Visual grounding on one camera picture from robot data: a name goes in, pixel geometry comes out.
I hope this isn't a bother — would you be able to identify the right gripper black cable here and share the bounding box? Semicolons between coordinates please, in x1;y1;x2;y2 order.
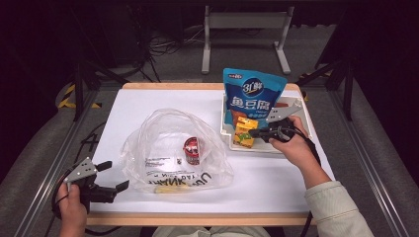
291;126;323;237

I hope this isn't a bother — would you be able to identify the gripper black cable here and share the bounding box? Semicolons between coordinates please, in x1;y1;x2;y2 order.
49;167;126;237
291;126;323;237

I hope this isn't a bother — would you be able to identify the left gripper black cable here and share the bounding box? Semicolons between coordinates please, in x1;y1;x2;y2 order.
49;167;126;237

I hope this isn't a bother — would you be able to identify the white plastic tray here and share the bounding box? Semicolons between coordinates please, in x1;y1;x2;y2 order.
219;92;313;155

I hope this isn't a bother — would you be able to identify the person's lap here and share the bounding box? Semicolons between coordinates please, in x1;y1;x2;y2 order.
152;225;275;237

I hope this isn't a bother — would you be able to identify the yellow black floor tape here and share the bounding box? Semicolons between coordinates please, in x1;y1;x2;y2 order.
58;84;103;110

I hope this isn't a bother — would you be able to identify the yellow drink carton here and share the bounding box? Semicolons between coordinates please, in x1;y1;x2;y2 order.
232;116;260;150

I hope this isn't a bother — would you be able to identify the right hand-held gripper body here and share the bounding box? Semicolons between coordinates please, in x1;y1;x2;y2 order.
263;98;304;143

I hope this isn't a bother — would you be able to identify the person's left hand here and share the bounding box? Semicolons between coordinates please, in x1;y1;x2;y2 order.
55;183;90;237

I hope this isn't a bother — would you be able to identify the blue snack pouch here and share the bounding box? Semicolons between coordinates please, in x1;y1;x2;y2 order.
222;67;289;129

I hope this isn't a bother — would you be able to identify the aluminium frame rail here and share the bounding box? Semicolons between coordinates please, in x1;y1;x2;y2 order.
13;90;102;237
327;88;413;237

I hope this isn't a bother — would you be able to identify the clear plastic smiley bag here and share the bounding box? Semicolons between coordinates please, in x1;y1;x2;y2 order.
119;108;235;195

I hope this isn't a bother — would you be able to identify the tangle of floor cables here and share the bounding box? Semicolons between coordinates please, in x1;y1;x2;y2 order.
144;26;206;57

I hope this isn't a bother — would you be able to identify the red round can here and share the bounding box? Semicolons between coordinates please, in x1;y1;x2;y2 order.
182;136;202;166

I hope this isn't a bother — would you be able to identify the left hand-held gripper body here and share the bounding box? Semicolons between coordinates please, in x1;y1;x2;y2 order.
63;156;117;213

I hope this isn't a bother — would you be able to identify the person's right hand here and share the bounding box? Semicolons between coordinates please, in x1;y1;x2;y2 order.
269;115;322;173

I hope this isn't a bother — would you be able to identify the white table mat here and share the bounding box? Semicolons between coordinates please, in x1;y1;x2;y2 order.
90;89;337;213

